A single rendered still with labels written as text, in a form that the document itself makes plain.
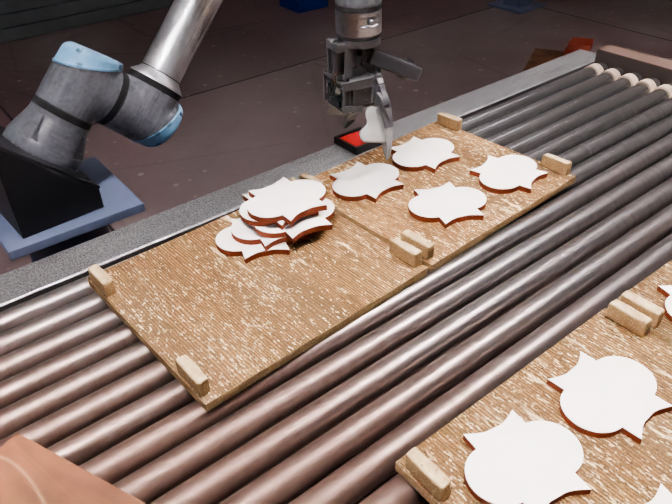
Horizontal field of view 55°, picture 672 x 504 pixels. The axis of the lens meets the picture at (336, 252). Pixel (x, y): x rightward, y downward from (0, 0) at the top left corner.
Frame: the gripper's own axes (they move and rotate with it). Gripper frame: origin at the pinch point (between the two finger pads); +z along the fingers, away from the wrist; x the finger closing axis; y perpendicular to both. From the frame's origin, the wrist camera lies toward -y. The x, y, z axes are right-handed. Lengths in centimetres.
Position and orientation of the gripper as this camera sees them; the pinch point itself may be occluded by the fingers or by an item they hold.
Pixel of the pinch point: (369, 142)
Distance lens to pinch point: 120.4
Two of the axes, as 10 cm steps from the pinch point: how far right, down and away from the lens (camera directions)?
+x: 4.8, 5.1, -7.2
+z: 0.3, 8.1, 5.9
